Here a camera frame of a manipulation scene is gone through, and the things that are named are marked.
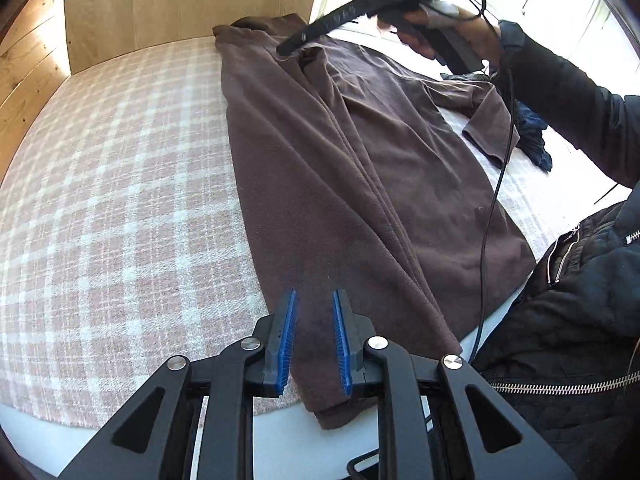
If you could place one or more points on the pine plank board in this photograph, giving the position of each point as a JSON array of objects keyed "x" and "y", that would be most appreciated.
[{"x": 30, "y": 60}]

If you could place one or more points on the person's black jacket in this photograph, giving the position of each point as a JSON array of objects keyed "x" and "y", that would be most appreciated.
[{"x": 575, "y": 335}]

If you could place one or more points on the person's right hand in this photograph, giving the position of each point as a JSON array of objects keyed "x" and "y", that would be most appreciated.
[{"x": 480, "y": 35}]

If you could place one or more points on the pink plaid blanket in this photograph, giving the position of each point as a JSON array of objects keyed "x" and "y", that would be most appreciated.
[{"x": 125, "y": 210}]

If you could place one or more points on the brown fleece garment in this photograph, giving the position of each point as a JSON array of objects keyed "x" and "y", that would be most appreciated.
[{"x": 350, "y": 185}]

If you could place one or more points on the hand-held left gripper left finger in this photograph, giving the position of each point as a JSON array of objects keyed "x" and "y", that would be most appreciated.
[{"x": 285, "y": 347}]

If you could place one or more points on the navy garment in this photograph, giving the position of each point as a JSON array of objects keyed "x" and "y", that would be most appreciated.
[{"x": 532, "y": 135}]

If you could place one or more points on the oak veneer board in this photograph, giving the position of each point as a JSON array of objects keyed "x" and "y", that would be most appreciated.
[{"x": 175, "y": 5}]

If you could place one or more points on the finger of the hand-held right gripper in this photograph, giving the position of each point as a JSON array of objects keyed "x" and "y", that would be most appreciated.
[{"x": 325, "y": 22}]

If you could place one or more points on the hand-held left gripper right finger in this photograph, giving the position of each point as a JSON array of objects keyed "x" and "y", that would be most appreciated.
[{"x": 342, "y": 347}]

